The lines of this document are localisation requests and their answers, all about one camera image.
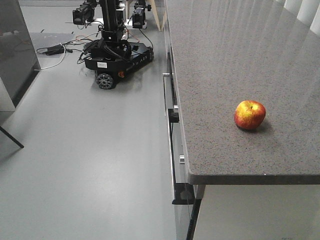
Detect red yellow apple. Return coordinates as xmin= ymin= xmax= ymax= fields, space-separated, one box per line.
xmin=233 ymin=100 xmax=266 ymax=130

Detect black wheeled mobile robot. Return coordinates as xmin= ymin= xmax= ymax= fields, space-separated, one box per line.
xmin=72 ymin=0 xmax=154 ymax=90

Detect grey speckled kitchen counter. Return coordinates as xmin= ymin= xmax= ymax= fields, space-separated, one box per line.
xmin=165 ymin=0 xmax=320 ymax=240

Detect light wooden easel legs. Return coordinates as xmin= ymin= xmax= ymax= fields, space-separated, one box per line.
xmin=124 ymin=0 xmax=164 ymax=32

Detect black power adapter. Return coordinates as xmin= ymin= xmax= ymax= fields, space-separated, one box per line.
xmin=44 ymin=44 xmax=65 ymax=56

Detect grey cabinet at left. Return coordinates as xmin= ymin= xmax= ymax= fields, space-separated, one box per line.
xmin=0 ymin=0 xmax=40 ymax=124

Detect black chair leg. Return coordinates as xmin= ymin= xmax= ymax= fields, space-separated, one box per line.
xmin=0 ymin=126 xmax=25 ymax=149

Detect white floor cable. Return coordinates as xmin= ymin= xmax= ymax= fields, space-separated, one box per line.
xmin=34 ymin=46 xmax=67 ymax=72

